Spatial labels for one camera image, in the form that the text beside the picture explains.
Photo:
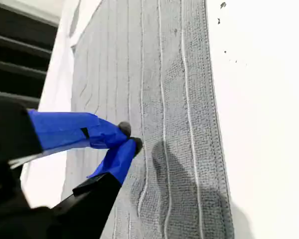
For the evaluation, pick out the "dark slatted panel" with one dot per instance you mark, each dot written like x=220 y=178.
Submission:
x=15 y=49

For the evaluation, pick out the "grey striped towel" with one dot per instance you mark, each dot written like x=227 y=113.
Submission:
x=177 y=99

